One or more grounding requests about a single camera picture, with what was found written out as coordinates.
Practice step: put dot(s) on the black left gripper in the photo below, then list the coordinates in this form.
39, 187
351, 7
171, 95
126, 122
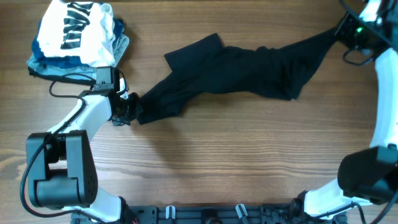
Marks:
136, 109

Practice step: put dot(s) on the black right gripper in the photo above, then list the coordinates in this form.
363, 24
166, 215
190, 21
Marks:
341, 32

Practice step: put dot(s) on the black polo shirt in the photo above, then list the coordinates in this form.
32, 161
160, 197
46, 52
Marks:
208, 66

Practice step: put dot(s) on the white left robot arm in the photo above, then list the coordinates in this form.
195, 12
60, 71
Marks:
60, 177

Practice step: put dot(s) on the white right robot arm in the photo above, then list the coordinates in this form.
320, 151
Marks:
367, 177

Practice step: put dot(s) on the black folded garment under pile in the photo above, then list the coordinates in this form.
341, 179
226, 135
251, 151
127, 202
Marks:
61, 79

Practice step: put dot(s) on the light blue denim garment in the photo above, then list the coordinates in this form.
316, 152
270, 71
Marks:
50, 72

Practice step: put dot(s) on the blue folded garment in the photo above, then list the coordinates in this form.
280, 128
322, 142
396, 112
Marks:
70, 61

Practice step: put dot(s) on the white shirt with black print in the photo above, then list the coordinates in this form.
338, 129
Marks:
78, 29

